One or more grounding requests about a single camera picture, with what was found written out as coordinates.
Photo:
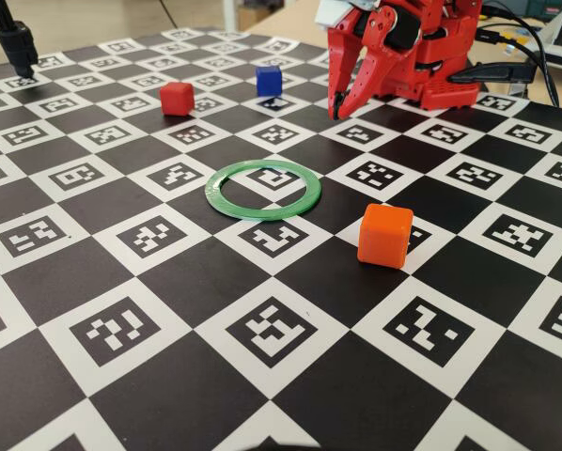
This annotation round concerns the black usb plug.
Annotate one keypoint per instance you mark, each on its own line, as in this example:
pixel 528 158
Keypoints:
pixel 494 36

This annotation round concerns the red robot base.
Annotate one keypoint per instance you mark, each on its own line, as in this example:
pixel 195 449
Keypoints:
pixel 450 91

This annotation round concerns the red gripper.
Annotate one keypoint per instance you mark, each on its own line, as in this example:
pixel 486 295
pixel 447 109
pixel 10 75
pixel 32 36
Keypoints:
pixel 374 60

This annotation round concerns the blue cube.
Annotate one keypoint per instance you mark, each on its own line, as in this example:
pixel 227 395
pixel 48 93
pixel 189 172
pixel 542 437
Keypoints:
pixel 268 82

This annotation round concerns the cardboard box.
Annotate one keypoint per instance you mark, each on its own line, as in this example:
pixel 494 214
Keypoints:
pixel 253 18

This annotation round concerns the white post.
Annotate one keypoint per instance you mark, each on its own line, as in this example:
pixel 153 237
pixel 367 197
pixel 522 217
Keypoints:
pixel 230 14

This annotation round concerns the orange cube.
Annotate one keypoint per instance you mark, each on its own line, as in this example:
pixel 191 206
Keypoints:
pixel 384 237

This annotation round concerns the red cube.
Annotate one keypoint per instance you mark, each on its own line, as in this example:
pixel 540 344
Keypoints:
pixel 177 99

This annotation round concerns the black tripod leg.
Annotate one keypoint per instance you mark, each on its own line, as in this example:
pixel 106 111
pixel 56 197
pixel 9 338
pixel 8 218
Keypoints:
pixel 17 44

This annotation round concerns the black white marker checkerboard mat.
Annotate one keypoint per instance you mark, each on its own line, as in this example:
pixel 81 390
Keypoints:
pixel 192 291

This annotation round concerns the green tool case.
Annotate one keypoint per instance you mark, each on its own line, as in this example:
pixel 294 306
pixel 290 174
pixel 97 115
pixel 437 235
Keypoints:
pixel 549 7

